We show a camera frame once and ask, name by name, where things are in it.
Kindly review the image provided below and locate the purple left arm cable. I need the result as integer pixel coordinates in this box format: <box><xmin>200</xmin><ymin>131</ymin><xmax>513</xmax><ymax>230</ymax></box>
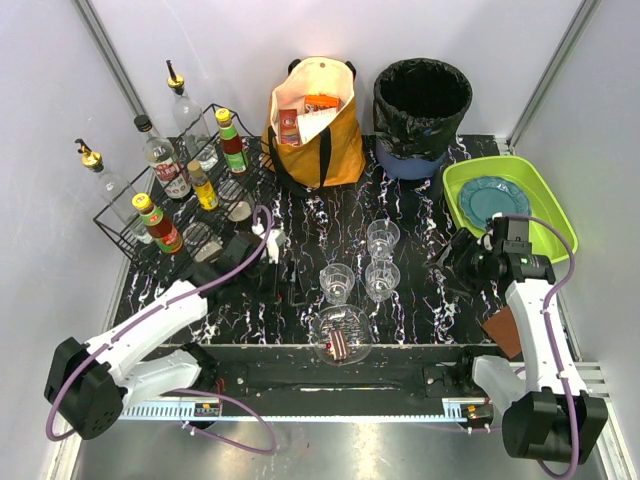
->
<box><xmin>45</xmin><ymin>204</ymin><xmax>279</xmax><ymax>456</ymax></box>

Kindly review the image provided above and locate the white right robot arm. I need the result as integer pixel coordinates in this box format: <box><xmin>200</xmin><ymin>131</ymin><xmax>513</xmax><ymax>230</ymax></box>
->
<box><xmin>425</xmin><ymin>213</ymin><xmax>608</xmax><ymax>476</ymax></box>

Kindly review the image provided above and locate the brown scouring pad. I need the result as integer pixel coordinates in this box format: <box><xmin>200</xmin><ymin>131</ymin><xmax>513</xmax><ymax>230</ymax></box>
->
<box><xmin>482</xmin><ymin>306</ymin><xmax>522</xmax><ymax>360</ymax></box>

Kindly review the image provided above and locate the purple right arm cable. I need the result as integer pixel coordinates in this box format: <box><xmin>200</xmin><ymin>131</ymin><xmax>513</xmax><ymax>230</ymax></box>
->
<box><xmin>414</xmin><ymin>213</ymin><xmax>584</xmax><ymax>477</ymax></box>

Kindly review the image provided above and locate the clear bottle black cap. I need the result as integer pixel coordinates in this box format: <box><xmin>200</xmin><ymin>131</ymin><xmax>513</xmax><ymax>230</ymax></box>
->
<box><xmin>133</xmin><ymin>114</ymin><xmax>192</xmax><ymax>202</ymax></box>

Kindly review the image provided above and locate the chocolate cake slice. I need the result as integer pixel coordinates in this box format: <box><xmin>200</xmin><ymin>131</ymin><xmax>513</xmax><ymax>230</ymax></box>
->
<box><xmin>326</xmin><ymin>329</ymin><xmax>350</xmax><ymax>362</ymax></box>

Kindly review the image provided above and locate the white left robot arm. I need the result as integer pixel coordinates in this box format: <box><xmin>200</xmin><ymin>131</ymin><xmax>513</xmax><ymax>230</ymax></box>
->
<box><xmin>44</xmin><ymin>229</ymin><xmax>286</xmax><ymax>441</ymax></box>

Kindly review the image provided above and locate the clear glass tumbler rear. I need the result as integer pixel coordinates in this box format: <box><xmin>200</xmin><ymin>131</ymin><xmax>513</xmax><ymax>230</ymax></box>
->
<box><xmin>366</xmin><ymin>219</ymin><xmax>400</xmax><ymax>260</ymax></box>

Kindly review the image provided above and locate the clear glass tumbler left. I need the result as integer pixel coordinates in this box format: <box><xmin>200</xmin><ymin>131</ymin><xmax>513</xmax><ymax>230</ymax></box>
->
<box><xmin>319</xmin><ymin>263</ymin><xmax>355</xmax><ymax>305</ymax></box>

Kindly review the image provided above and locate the orange snack box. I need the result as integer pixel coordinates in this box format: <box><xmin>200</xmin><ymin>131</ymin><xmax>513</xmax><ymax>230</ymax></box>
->
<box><xmin>304</xmin><ymin>94</ymin><xmax>340</xmax><ymax>113</ymax></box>

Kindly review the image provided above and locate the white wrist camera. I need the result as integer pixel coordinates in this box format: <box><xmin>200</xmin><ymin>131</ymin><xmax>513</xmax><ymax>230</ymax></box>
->
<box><xmin>477</xmin><ymin>212</ymin><xmax>502</xmax><ymax>251</ymax></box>
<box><xmin>251</xmin><ymin>222</ymin><xmax>286</xmax><ymax>264</ymax></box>

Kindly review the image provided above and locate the red sauce bottle yellow cap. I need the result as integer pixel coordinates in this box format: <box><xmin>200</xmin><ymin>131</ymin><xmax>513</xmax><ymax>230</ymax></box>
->
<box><xmin>131</xmin><ymin>193</ymin><xmax>183</xmax><ymax>254</ymax></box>

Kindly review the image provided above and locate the red snack box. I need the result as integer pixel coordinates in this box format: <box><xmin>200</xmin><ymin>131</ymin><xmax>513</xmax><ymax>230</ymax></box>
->
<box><xmin>278</xmin><ymin>108</ymin><xmax>301</xmax><ymax>146</ymax></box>

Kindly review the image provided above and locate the clear glass tumbler middle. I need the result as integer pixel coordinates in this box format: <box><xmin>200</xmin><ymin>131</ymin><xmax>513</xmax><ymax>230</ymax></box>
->
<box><xmin>365</xmin><ymin>259</ymin><xmax>400</xmax><ymax>302</ymax></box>

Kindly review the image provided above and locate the black wire dish rack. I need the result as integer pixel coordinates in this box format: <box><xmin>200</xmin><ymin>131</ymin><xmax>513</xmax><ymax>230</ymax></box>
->
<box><xmin>93</xmin><ymin>103</ymin><xmax>281</xmax><ymax>303</ymax></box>

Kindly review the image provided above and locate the lime green plastic tub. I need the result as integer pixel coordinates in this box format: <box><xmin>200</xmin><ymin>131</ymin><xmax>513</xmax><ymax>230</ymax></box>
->
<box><xmin>443</xmin><ymin>155</ymin><xmax>578</xmax><ymax>264</ymax></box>

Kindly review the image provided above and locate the small yellow seasoning bottle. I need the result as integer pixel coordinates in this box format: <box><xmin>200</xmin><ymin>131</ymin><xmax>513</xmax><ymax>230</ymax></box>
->
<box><xmin>187</xmin><ymin>160</ymin><xmax>219</xmax><ymax>211</ymax></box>

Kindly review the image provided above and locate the trash bin with black liner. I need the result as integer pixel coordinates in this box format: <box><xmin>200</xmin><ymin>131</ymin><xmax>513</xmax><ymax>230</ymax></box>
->
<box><xmin>373</xmin><ymin>58</ymin><xmax>473</xmax><ymax>181</ymax></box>

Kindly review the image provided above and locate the clear oil bottle gold spout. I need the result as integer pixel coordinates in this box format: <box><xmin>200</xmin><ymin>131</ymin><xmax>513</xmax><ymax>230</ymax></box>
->
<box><xmin>75</xmin><ymin>138</ymin><xmax>153</xmax><ymax>245</ymax></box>

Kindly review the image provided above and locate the teal ceramic plate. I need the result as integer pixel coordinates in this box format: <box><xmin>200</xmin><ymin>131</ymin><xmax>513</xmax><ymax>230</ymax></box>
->
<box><xmin>455</xmin><ymin>176</ymin><xmax>532</xmax><ymax>231</ymax></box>

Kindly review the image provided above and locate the clear glass bowl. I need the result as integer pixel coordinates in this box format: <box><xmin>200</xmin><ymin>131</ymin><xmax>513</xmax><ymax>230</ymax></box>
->
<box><xmin>311</xmin><ymin>304</ymin><xmax>373</xmax><ymax>367</ymax></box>

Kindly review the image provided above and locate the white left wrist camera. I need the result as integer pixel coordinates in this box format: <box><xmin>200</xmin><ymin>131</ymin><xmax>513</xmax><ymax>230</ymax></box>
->
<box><xmin>251</xmin><ymin>222</ymin><xmax>286</xmax><ymax>264</ymax></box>

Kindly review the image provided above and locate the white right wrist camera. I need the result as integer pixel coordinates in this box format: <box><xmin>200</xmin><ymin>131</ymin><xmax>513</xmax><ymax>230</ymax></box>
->
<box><xmin>477</xmin><ymin>212</ymin><xmax>502</xmax><ymax>251</ymax></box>

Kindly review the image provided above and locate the white paper package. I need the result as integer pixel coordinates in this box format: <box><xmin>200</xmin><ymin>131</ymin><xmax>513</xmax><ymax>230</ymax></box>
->
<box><xmin>297</xmin><ymin>107</ymin><xmax>337</xmax><ymax>144</ymax></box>

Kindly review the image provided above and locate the orange canvas tote bag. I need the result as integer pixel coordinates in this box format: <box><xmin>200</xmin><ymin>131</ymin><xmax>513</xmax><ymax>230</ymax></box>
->
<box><xmin>262</xmin><ymin>56</ymin><xmax>365</xmax><ymax>198</ymax></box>

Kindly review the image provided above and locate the clear glass tumbler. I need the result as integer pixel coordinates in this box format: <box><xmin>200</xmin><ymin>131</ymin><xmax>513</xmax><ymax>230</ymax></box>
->
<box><xmin>366</xmin><ymin>219</ymin><xmax>400</xmax><ymax>260</ymax></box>
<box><xmin>319</xmin><ymin>263</ymin><xmax>355</xmax><ymax>305</ymax></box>
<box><xmin>365</xmin><ymin>259</ymin><xmax>400</xmax><ymax>302</ymax></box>

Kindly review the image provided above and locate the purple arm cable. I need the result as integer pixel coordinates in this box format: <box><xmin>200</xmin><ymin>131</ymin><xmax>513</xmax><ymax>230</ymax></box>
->
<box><xmin>414</xmin><ymin>213</ymin><xmax>584</xmax><ymax>477</ymax></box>
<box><xmin>45</xmin><ymin>204</ymin><xmax>279</xmax><ymax>456</ymax></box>

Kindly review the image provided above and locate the glass jar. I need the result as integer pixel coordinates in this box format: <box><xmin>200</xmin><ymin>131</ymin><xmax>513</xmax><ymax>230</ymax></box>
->
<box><xmin>183</xmin><ymin>222</ymin><xmax>223</xmax><ymax>263</ymax></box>
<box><xmin>217</xmin><ymin>179</ymin><xmax>255</xmax><ymax>223</ymax></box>

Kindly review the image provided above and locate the glass jar front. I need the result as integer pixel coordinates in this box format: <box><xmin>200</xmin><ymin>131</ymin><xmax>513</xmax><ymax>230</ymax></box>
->
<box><xmin>183</xmin><ymin>222</ymin><xmax>223</xmax><ymax>263</ymax></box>

